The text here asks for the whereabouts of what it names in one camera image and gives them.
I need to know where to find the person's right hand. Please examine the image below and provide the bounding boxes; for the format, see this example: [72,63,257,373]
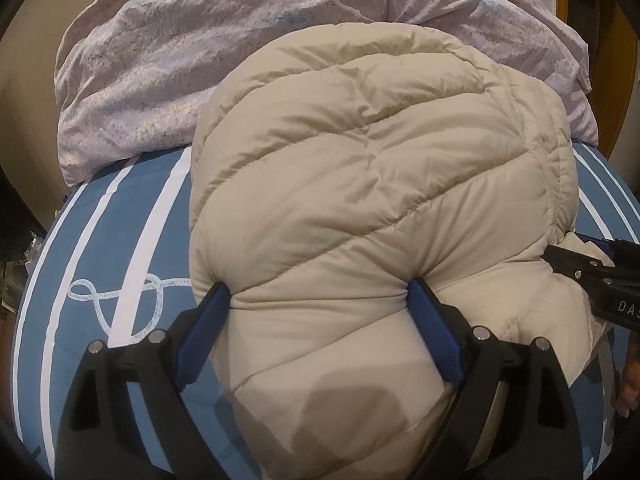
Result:
[615,333,640,418]

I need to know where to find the blue white striped bed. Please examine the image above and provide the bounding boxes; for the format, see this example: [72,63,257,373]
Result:
[11,142,639,479]

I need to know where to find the wooden door frame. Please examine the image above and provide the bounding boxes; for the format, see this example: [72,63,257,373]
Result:
[556,0,639,158]

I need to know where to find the lilac floral duvet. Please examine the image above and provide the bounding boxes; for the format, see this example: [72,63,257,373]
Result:
[54,0,599,186]

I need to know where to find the cluttered bedside table items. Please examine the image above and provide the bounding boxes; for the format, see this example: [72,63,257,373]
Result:
[1,228,47,313]

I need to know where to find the beige quilted down jacket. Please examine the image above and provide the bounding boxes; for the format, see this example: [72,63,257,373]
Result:
[190,23,608,479]

